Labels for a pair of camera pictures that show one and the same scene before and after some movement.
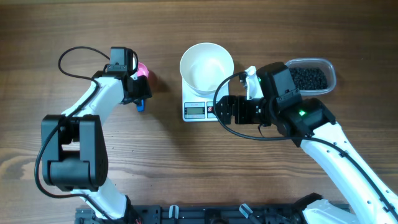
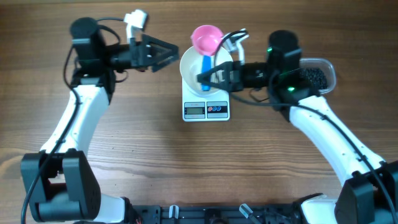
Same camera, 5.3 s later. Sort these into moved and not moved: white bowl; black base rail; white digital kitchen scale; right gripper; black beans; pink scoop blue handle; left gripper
Moved: right gripper; pink scoop blue handle; left gripper
Not moved: black beans; white digital kitchen scale; white bowl; black base rail
